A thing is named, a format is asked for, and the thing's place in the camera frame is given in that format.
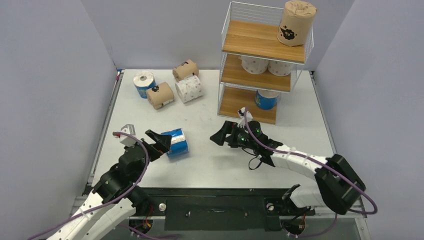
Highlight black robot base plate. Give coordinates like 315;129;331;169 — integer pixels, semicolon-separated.
128;187;315;234

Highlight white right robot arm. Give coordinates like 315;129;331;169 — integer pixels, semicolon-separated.
210;120;366;215

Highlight floral white paper roll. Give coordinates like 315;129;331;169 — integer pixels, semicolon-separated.
175;75;204;104
239;55;269;75
267;60;294;77

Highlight brown paper roll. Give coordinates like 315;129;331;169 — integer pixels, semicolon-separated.
277;0;317;47
146;82;175;110
172;59;199;82

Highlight blue paper roll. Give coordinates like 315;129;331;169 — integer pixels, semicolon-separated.
255;89;280;110
161;128;189;158
133;70;157;99

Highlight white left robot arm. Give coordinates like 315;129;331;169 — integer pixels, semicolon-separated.
49;130;172;240

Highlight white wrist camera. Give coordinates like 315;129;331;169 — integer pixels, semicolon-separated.
237;107;253;128
118;124;136;147

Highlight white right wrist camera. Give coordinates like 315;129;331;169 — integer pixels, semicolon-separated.
237;107;253;128

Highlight white wire wooden shelf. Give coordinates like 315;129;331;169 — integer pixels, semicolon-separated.
217;1;314;124

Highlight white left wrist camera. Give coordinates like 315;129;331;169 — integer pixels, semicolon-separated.
118;124;136;147

